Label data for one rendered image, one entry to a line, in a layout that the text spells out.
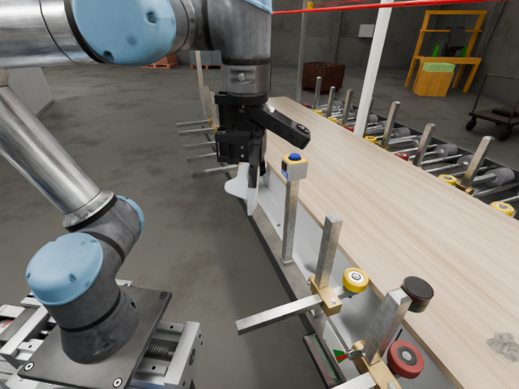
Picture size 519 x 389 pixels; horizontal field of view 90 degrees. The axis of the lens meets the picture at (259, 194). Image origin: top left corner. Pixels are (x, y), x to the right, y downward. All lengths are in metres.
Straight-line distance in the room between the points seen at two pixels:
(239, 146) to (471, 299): 0.87
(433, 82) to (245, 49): 8.09
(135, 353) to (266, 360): 1.17
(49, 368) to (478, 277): 1.20
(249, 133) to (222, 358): 1.50
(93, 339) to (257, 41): 0.61
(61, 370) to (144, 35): 0.63
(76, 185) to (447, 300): 1.04
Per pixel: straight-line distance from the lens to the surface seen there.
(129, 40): 0.29
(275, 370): 1.75
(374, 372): 0.85
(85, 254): 0.57
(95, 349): 0.68
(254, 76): 0.42
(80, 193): 0.64
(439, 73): 8.41
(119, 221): 0.65
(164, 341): 0.76
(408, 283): 0.68
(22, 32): 0.37
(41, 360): 0.77
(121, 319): 0.67
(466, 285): 1.12
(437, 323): 0.96
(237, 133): 0.45
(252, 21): 0.41
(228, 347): 1.80
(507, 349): 1.01
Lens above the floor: 1.61
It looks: 34 degrees down
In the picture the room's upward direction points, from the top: straight up
